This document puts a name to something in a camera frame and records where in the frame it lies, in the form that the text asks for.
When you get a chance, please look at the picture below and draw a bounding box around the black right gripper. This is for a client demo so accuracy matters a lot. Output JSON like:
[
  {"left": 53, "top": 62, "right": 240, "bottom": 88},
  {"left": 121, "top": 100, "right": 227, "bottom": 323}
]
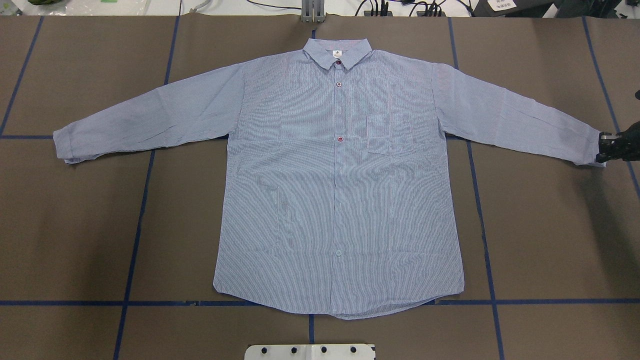
[{"left": 595, "top": 121, "right": 640, "bottom": 164}]

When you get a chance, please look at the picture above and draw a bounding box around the blue striped button shirt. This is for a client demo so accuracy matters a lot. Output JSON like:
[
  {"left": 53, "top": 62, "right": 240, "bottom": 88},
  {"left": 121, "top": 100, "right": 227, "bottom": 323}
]
[{"left": 52, "top": 38, "right": 601, "bottom": 320}]

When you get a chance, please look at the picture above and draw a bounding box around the green cloth bundle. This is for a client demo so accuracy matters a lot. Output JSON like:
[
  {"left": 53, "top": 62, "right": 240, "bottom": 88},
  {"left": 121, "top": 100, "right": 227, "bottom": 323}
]
[{"left": 27, "top": 0, "right": 62, "bottom": 6}]

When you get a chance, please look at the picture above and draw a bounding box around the grey clamp bracket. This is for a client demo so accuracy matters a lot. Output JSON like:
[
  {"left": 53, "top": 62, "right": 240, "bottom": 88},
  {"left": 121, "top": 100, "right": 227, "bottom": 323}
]
[{"left": 301, "top": 0, "right": 326, "bottom": 24}]

